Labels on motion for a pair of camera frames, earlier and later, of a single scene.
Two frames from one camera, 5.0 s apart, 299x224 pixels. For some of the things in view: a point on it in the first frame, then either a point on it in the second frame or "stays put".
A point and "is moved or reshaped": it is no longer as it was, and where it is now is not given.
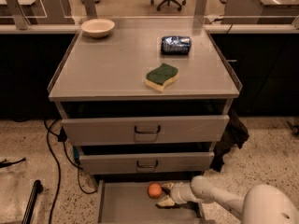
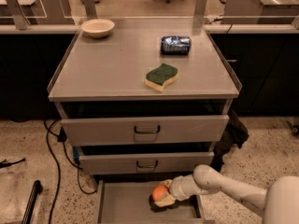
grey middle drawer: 142,163 stays put
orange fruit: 154,190 is moved or reshaped
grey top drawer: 146,131 stays put
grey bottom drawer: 128,202 stays put
